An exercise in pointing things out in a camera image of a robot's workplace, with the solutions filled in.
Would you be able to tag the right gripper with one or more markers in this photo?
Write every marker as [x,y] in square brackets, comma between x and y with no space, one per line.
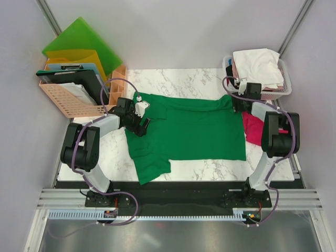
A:
[234,101]

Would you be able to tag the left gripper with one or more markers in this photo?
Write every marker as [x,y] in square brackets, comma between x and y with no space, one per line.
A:
[139,130]

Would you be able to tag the green t shirt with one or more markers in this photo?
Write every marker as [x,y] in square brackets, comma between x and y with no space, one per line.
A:
[184,130]

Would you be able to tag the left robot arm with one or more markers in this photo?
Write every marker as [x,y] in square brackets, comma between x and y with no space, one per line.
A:
[81,146]

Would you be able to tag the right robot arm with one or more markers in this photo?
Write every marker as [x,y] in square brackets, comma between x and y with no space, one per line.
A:
[280,136]

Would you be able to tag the red t shirt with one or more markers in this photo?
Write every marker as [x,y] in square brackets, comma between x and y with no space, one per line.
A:
[253,128]

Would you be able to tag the pink t shirt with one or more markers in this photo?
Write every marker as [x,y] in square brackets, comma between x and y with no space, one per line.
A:
[236,75]

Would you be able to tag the black t shirt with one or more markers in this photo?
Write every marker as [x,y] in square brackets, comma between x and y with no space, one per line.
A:
[229,73]

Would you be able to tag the white laundry basket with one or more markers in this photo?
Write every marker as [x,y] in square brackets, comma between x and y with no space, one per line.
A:
[269,95]

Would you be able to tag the black binder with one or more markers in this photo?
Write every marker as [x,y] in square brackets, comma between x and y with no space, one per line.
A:
[72,77]

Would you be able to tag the peach file organizer basket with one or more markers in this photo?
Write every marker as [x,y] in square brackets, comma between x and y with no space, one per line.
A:
[73,107]

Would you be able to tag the blue clipboard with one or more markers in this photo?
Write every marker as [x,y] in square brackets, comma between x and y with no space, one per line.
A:
[55,67]

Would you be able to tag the yellow plastic folder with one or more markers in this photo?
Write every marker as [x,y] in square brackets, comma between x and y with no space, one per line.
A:
[74,56]

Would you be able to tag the green plastic folder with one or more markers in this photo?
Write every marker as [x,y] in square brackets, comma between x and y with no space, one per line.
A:
[80,35]

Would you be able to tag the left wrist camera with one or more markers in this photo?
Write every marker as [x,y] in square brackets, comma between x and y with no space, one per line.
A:
[141,106]

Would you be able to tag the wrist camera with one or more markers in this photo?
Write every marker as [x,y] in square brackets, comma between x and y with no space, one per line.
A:
[141,106]
[240,85]

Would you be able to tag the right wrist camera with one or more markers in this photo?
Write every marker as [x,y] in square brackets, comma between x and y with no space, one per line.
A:
[240,85]

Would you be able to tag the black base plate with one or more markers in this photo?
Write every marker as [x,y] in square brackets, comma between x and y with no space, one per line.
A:
[225,194]

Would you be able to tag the white cable duct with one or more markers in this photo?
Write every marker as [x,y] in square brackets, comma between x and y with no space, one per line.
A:
[94,214]

